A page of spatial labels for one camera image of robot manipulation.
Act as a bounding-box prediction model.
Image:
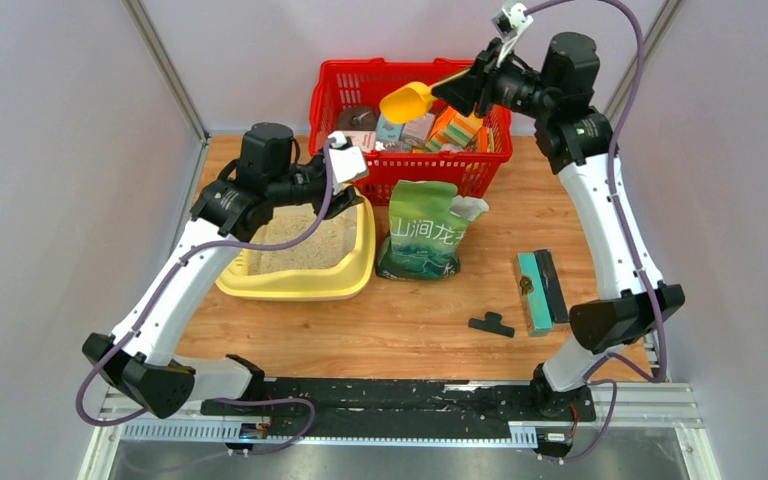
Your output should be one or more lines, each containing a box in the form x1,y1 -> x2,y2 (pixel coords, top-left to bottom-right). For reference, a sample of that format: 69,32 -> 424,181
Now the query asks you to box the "dark brown box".
334,106 -> 378,131

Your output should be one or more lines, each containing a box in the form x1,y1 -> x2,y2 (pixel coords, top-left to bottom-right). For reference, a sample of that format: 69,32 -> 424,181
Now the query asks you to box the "green litter bag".
375,180 -> 489,281

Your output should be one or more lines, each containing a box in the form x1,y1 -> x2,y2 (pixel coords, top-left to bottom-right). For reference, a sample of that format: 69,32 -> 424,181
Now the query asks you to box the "red plastic shopping basket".
308,58 -> 513,205

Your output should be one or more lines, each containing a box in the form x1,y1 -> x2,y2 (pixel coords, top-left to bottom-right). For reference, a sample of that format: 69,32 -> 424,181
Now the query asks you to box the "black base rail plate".
200,377 -> 596,440

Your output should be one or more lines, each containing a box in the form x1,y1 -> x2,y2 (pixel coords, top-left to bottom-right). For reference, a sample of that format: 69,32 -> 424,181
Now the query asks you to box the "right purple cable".
526,0 -> 669,463

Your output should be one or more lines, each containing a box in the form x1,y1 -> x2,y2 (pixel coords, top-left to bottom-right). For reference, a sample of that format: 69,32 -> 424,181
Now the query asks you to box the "orange small packet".
474,126 -> 494,153

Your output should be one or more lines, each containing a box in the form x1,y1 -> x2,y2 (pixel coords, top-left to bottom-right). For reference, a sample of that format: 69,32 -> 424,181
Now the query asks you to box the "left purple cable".
75,137 -> 342,458

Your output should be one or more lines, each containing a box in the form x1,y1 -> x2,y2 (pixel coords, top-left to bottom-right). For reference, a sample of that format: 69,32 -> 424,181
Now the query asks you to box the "teal rectangular box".
516,253 -> 553,337

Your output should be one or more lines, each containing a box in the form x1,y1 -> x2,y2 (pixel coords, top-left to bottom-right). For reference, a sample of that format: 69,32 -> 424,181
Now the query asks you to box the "pink grey small box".
400,113 -> 436,147

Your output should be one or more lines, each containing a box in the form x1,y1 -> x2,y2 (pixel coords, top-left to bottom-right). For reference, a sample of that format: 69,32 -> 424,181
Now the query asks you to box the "white red small box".
343,130 -> 377,153

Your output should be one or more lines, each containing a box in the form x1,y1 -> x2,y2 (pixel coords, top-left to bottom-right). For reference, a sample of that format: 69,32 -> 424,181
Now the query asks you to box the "yellow plastic scoop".
379,81 -> 448,124

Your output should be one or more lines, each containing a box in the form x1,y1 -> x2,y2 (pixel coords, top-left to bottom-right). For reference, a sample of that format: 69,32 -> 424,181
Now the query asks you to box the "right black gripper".
431,38 -> 556,121

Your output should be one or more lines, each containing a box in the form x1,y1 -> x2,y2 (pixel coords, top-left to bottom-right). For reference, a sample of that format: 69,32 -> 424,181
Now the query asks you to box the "yellow litter box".
216,199 -> 376,302

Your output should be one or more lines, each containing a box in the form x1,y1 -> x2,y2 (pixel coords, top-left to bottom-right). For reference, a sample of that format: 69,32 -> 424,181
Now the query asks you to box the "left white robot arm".
82,122 -> 368,420

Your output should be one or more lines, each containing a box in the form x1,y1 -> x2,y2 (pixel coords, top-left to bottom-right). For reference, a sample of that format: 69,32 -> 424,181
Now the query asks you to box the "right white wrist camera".
492,1 -> 534,66

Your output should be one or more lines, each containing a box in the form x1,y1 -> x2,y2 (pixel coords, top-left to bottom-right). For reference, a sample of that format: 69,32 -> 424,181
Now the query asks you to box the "teal small box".
375,114 -> 404,142

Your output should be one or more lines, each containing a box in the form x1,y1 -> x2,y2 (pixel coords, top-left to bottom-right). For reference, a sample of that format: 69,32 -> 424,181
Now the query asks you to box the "purple cable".
75,137 -> 342,458
526,0 -> 669,463

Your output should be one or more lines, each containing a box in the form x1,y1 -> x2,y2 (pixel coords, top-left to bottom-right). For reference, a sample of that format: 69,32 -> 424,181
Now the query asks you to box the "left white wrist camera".
323,131 -> 369,194

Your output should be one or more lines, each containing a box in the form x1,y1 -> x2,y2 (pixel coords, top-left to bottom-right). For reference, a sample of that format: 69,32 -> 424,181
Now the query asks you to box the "black bag clip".
468,311 -> 515,338

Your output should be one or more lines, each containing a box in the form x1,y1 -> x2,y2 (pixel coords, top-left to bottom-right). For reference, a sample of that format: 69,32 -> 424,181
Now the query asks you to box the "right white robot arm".
431,32 -> 685,419

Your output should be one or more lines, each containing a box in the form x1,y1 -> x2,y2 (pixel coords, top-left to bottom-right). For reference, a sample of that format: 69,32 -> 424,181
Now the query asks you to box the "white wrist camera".
323,131 -> 369,194
492,1 -> 534,66

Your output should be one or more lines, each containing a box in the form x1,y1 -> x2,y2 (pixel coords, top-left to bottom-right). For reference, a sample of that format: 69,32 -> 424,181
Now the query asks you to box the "orange green striped sponge pack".
424,107 -> 484,152

